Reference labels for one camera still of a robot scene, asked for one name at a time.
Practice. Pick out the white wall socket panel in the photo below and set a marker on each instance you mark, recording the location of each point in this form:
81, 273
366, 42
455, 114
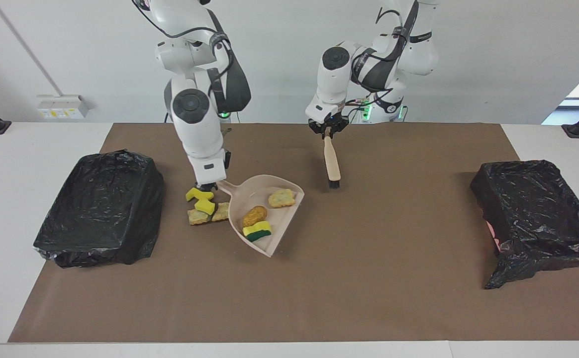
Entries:
63, 107

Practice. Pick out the yellow notched sponge piece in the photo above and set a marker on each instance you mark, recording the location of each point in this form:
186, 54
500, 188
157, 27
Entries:
196, 195

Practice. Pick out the brown paper table mat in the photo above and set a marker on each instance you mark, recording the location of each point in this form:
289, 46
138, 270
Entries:
369, 298

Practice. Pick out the brown nugget shaped toy food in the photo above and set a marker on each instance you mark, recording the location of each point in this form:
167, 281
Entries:
254, 215

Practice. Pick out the beige plastic dustpan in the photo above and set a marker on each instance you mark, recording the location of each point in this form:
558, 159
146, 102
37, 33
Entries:
242, 194

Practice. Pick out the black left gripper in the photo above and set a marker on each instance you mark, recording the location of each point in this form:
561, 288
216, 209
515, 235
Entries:
329, 122

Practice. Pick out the pink bin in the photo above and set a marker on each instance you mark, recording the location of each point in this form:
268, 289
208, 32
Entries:
491, 232

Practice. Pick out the yellow sponge with green side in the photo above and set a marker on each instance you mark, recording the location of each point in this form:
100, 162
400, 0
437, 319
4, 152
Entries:
257, 231

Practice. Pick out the yellow curved sponge piece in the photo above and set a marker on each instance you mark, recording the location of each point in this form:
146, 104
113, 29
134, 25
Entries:
204, 206

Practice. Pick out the beige hand brush black bristles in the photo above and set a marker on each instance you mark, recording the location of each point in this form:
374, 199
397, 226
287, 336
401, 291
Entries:
333, 159

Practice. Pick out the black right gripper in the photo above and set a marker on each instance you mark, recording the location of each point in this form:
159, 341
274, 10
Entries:
209, 187

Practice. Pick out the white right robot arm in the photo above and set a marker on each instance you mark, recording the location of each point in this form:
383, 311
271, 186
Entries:
195, 129

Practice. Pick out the tan striped bread piece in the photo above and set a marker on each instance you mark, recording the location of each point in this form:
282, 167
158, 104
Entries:
282, 198

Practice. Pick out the black trash bag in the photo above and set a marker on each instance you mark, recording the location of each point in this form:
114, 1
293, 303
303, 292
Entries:
100, 209
533, 214

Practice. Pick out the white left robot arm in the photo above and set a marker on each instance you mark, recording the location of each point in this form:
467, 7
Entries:
334, 74

